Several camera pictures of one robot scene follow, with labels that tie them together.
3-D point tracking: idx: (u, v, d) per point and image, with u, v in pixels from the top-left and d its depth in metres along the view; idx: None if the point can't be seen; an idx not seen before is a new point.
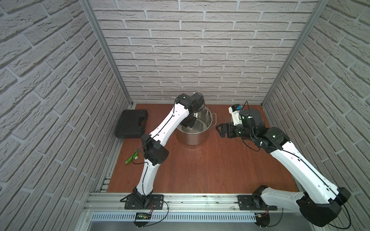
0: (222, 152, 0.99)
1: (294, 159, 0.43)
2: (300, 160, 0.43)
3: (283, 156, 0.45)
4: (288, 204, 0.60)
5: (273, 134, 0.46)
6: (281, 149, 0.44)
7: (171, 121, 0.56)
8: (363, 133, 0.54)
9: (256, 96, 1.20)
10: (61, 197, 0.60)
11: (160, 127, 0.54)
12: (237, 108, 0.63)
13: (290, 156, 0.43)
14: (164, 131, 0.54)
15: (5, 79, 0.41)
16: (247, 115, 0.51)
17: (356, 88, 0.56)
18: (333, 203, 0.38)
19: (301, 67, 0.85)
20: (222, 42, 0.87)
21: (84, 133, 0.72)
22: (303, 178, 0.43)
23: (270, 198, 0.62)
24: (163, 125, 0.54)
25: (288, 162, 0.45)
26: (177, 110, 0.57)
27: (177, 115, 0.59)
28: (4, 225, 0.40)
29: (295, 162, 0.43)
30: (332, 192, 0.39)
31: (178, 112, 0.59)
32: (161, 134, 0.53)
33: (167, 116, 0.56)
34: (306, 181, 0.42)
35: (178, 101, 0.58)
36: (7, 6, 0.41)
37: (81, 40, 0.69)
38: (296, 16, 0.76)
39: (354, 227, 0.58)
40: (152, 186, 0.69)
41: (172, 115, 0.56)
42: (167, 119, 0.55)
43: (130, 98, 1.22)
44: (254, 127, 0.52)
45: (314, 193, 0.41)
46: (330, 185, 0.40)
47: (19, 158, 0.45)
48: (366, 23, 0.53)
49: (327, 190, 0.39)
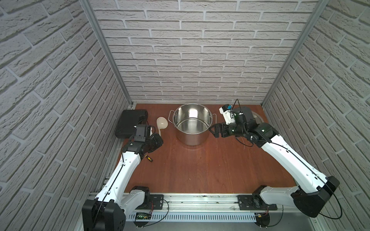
0: (222, 152, 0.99)
1: (283, 150, 0.45)
2: (288, 151, 0.45)
3: (271, 147, 0.47)
4: (283, 200, 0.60)
5: (262, 129, 0.49)
6: (270, 143, 0.47)
7: (122, 172, 0.46)
8: (363, 133, 0.54)
9: (256, 96, 1.20)
10: (61, 197, 0.60)
11: (109, 184, 0.43)
12: (228, 107, 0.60)
13: (279, 147, 0.46)
14: (116, 186, 0.43)
15: (5, 79, 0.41)
16: (239, 111, 0.54)
17: (356, 88, 0.56)
18: (321, 190, 0.39)
19: (301, 67, 0.85)
20: (222, 42, 0.87)
21: (84, 133, 0.72)
22: (293, 169, 0.45)
23: (269, 197, 0.62)
24: (112, 181, 0.44)
25: (277, 154, 0.47)
26: (126, 157, 0.51)
27: (128, 162, 0.49)
28: (4, 225, 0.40)
29: (284, 153, 0.45)
30: (321, 180, 0.40)
31: (129, 160, 0.50)
32: (114, 190, 0.42)
33: (116, 167, 0.48)
34: (296, 172, 0.44)
35: (125, 148, 0.54)
36: (7, 6, 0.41)
37: (81, 40, 0.69)
38: (296, 16, 0.76)
39: (354, 228, 0.57)
40: (142, 200, 0.63)
41: (122, 165, 0.48)
42: (117, 172, 0.46)
43: (130, 98, 1.22)
44: (244, 122, 0.55)
45: (303, 182, 0.43)
46: (318, 173, 0.41)
47: (19, 158, 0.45)
48: (366, 23, 0.53)
49: (316, 178, 0.40)
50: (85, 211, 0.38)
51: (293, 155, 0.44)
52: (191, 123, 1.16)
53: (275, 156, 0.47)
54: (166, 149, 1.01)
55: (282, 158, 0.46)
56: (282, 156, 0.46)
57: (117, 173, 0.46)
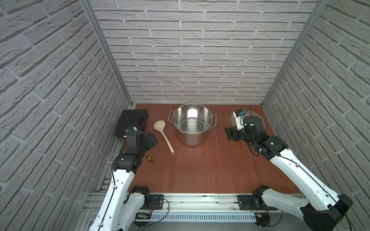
0: (222, 153, 0.94)
1: (292, 165, 0.45)
2: (298, 167, 0.44)
3: (280, 161, 0.48)
4: (292, 211, 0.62)
5: (271, 142, 0.49)
6: (279, 157, 0.47)
7: (114, 197, 0.43)
8: (363, 133, 0.54)
9: (256, 96, 1.20)
10: (60, 197, 0.60)
11: (101, 214, 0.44)
12: (239, 113, 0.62)
13: (288, 162, 0.46)
14: (110, 215, 0.40)
15: (5, 79, 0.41)
16: (250, 122, 0.54)
17: (356, 88, 0.56)
18: (332, 209, 0.38)
19: (301, 67, 0.85)
20: (222, 42, 0.87)
21: (84, 133, 0.72)
22: (302, 184, 0.44)
23: (271, 200, 0.61)
24: (104, 210, 0.41)
25: (286, 168, 0.47)
26: (118, 178, 0.46)
27: (120, 185, 0.45)
28: (4, 225, 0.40)
29: (293, 168, 0.45)
30: (332, 198, 0.39)
31: (122, 181, 0.46)
32: (108, 220, 0.39)
33: (107, 192, 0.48)
34: (306, 187, 0.43)
35: (116, 166, 0.49)
36: (7, 6, 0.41)
37: (81, 40, 0.69)
38: (296, 16, 0.76)
39: (354, 228, 0.57)
40: (142, 202, 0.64)
41: (113, 189, 0.44)
42: (109, 197, 0.43)
43: (130, 98, 1.22)
44: (255, 134, 0.55)
45: (313, 198, 0.42)
46: (329, 191, 0.40)
47: (19, 158, 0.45)
48: (366, 23, 0.53)
49: (326, 196, 0.40)
50: None
51: (302, 170, 0.44)
52: (191, 123, 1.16)
53: (284, 170, 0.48)
54: (166, 150, 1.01)
55: (292, 172, 0.46)
56: (291, 171, 0.46)
57: (109, 199, 0.42)
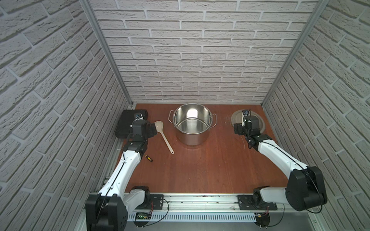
0: (222, 152, 0.94)
1: (271, 146, 0.57)
2: (275, 147, 0.55)
3: (264, 145, 0.59)
4: None
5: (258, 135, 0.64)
6: (263, 143, 0.59)
7: (124, 169, 0.48)
8: (363, 133, 0.54)
9: (256, 96, 1.20)
10: (60, 197, 0.60)
11: (111, 181, 0.44)
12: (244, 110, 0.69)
13: (269, 145, 0.58)
14: (119, 182, 0.44)
15: (5, 79, 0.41)
16: (248, 119, 0.68)
17: (356, 88, 0.56)
18: (297, 171, 0.45)
19: (301, 67, 0.85)
20: (222, 42, 0.87)
21: (84, 133, 0.72)
22: (279, 160, 0.52)
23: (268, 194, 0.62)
24: (114, 178, 0.45)
25: (268, 151, 0.57)
26: (127, 156, 0.52)
27: (129, 161, 0.50)
28: (3, 225, 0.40)
29: (272, 148, 0.56)
30: (299, 166, 0.46)
31: (130, 158, 0.52)
32: (117, 185, 0.43)
33: (117, 166, 0.48)
34: (281, 162, 0.51)
35: (125, 147, 0.55)
36: (7, 6, 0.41)
37: (81, 40, 0.69)
38: (296, 16, 0.76)
39: (354, 228, 0.57)
40: (142, 200, 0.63)
41: (123, 163, 0.49)
42: (119, 170, 0.47)
43: (130, 98, 1.22)
44: (250, 128, 0.69)
45: (286, 169, 0.49)
46: (297, 161, 0.48)
47: (19, 158, 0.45)
48: (366, 23, 0.53)
49: (295, 165, 0.47)
50: (89, 207, 0.38)
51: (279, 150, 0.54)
52: (191, 123, 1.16)
53: (267, 153, 0.58)
54: (166, 150, 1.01)
55: (271, 152, 0.56)
56: (271, 151, 0.56)
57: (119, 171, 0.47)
